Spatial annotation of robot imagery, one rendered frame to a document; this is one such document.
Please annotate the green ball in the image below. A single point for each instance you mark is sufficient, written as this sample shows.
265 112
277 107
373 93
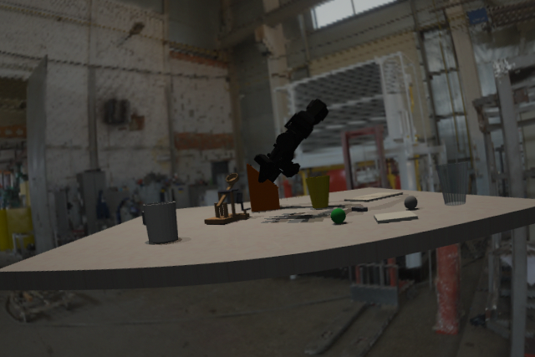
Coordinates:
338 215

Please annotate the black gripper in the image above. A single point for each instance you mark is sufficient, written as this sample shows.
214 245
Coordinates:
267 165

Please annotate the beige flat rectangular panel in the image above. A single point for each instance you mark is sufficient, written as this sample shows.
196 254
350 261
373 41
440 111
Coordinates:
374 197

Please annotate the dark grey ball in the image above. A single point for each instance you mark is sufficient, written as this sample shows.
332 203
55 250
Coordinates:
410 202

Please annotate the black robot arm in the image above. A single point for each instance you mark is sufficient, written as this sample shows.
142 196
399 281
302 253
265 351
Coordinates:
300 128

